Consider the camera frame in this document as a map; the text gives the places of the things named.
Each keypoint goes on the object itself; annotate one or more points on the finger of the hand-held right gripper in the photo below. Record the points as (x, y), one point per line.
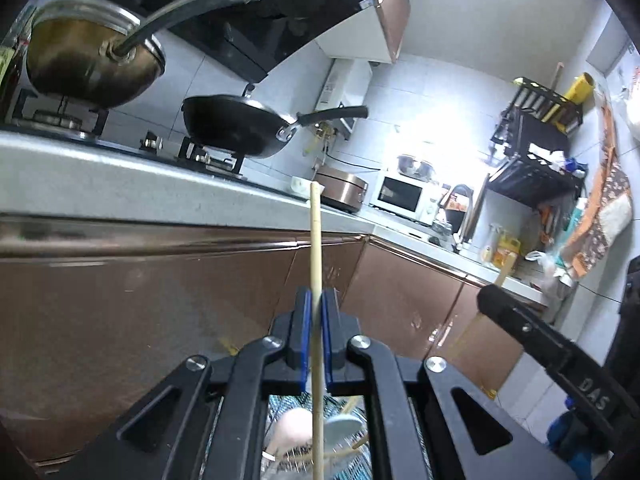
(550, 345)

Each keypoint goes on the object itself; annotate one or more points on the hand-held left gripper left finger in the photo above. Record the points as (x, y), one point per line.
(305, 330)

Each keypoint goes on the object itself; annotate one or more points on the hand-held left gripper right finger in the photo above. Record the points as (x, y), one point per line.
(327, 330)

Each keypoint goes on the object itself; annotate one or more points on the single bamboo chopstick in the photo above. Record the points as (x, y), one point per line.
(361, 441)
(502, 275)
(316, 250)
(351, 404)

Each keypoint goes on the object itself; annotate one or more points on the light blue ceramic spoon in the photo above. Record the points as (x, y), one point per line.
(345, 425)

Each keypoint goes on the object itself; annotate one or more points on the white ceramic spoon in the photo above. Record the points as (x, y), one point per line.
(295, 427)

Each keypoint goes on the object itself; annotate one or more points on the clear utensil holder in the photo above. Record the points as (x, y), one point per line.
(268, 455)

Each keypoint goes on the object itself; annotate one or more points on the person's right hand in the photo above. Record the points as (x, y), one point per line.
(570, 430)

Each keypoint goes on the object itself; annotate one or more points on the yellow dish soap bottle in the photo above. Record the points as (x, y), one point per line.
(506, 255)

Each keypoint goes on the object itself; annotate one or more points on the clear plastic bottle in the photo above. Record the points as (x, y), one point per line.
(489, 245)

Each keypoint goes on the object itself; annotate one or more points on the floral patchwork apron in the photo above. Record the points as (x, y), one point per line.
(607, 200)

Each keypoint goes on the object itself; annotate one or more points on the zigzag woven table cloth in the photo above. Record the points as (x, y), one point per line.
(352, 467)

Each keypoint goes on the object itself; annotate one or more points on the copper rice cooker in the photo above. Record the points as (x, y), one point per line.
(345, 190)

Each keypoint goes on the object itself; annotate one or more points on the white ceramic bowl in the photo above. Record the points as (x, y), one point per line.
(300, 187)

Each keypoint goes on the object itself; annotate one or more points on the white microwave oven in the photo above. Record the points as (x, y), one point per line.
(400, 195)

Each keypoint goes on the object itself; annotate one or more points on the black dish rack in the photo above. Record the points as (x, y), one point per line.
(530, 175)

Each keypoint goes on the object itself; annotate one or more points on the blue cloth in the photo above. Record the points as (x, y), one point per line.
(575, 165)

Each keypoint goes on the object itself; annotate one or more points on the chrome kitchen faucet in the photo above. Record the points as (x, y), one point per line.
(462, 189)

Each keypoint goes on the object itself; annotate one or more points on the copper lower cabinets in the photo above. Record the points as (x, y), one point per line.
(125, 310)

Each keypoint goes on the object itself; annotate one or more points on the stacked steel bowls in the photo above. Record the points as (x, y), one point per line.
(415, 167)

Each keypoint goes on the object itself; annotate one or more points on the black gas stove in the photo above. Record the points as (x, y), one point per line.
(210, 162)

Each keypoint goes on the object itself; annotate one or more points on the white crumpled tissue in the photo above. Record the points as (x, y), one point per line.
(540, 150)

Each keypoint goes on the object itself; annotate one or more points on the black wok with lid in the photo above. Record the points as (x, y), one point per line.
(230, 130)

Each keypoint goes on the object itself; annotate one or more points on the white plastic bag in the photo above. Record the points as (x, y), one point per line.
(632, 110)

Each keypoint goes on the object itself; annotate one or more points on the white water heater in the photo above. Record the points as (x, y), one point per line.
(345, 85)

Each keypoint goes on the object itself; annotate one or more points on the yellow plastic roll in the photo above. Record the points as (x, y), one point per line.
(580, 87)

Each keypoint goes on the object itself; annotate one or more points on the black range hood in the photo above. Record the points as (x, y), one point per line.
(280, 25)

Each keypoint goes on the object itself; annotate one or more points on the copper upper cabinet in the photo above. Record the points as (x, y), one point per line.
(390, 10)

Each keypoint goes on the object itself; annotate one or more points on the bronze wok with glass lid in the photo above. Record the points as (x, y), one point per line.
(85, 70)

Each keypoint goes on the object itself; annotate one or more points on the dark sauce bottle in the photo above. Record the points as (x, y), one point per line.
(10, 75)

